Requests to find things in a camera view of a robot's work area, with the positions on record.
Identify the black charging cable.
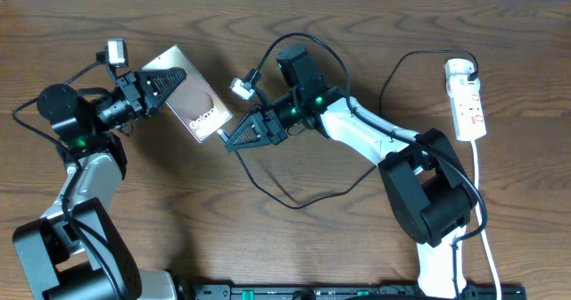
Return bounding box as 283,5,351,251
216,49,480,211

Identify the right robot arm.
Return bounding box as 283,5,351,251
224,45,482,299

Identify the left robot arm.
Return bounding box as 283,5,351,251
12,66,191,299

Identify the white USB charger adapter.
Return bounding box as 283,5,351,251
444,58,476,79

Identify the white power strip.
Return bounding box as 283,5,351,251
446,74,486,142

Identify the black left camera cable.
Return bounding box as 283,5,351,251
11,61,130,300

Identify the black camera cable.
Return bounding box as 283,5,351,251
247,31,488,300
11,61,130,300

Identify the white power strip cord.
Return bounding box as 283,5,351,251
470,139,503,300

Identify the black right camera cable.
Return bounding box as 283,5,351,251
247,31,488,300

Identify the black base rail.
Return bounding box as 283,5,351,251
191,281,527,300

